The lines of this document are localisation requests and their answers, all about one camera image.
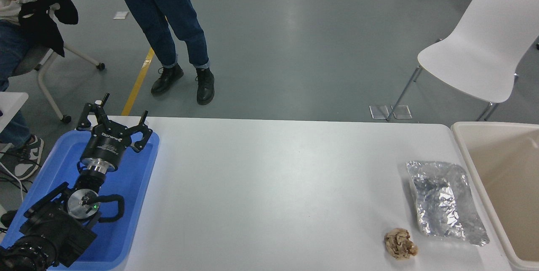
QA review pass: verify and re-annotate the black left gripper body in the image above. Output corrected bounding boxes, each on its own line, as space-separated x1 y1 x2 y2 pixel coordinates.
80 122 131 167

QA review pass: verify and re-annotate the grey wheeled office chair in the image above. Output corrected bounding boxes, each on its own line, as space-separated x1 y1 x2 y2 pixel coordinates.
13 2 106 124

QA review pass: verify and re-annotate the blue plastic tray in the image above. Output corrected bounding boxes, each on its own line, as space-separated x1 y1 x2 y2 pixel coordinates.
0 130 160 271

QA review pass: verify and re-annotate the small white side table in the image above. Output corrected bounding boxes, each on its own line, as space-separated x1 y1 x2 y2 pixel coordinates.
0 91 29 133

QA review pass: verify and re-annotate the black jacket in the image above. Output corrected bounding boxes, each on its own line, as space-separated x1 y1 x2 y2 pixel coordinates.
19 0 80 58

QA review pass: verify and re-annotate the seated person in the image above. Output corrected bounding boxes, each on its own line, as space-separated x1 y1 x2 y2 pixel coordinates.
0 0 45 181

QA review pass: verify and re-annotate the person in black boots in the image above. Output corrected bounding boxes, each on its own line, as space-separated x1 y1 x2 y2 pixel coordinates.
110 0 216 106

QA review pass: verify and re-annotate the small black floor object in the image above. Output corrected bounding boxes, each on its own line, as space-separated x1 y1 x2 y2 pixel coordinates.
0 210 20 228

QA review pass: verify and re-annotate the clear floor patch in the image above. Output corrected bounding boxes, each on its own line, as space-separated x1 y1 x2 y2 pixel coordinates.
369 105 390 120
391 104 413 119

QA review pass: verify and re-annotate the crumpled tan paper ball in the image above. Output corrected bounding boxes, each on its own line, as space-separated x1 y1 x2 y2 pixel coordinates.
384 228 419 260

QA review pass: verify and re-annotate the crumpled silver foil tray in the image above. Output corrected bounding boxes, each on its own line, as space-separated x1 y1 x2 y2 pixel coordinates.
406 160 491 247

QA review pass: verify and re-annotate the large pale bin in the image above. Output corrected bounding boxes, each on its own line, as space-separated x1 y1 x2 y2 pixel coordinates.
451 122 539 271

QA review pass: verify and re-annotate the white shell chair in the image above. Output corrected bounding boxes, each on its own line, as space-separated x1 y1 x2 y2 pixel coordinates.
387 0 539 122

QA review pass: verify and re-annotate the white floor cable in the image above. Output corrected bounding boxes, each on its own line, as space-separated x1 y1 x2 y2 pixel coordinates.
0 161 27 202

